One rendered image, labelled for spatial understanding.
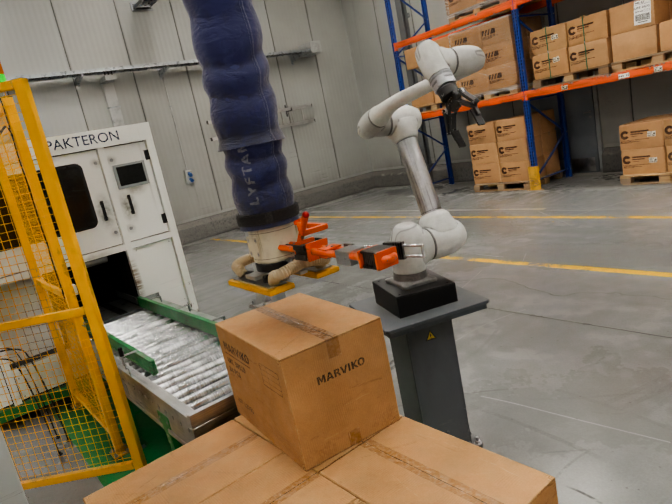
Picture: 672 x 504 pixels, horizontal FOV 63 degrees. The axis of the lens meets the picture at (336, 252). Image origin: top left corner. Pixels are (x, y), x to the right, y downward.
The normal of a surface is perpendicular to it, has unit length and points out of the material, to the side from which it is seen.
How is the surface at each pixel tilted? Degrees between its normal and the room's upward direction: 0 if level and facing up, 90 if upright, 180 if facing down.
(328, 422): 90
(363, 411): 90
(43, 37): 90
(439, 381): 90
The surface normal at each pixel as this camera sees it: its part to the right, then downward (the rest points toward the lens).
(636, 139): -0.76, 0.29
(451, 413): 0.29, 0.15
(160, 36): 0.60, 0.05
